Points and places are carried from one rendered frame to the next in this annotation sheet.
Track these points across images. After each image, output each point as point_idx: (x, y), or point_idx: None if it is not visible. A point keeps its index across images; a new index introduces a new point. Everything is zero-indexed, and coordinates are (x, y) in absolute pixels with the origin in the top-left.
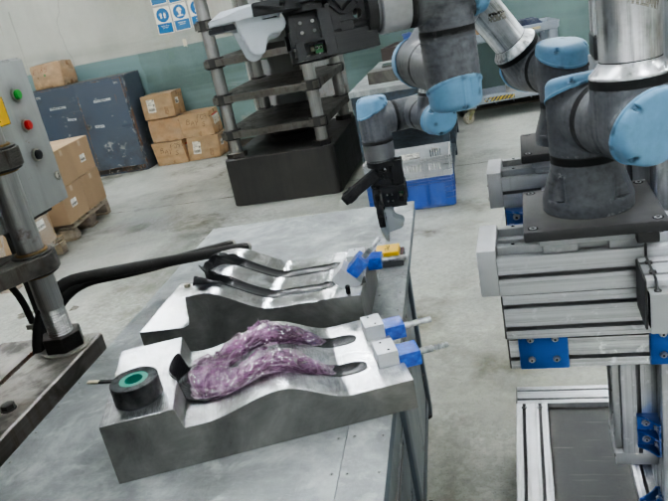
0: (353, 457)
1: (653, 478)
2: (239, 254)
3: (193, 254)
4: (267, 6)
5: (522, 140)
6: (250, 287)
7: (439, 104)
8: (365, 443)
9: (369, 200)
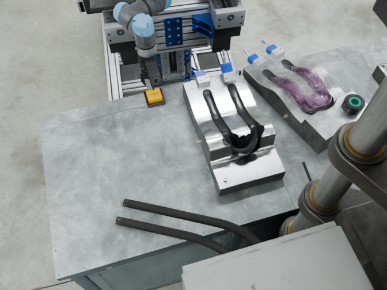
0: (317, 61)
1: (171, 80)
2: (216, 134)
3: (174, 209)
4: None
5: (106, 6)
6: (243, 118)
7: None
8: (309, 61)
9: None
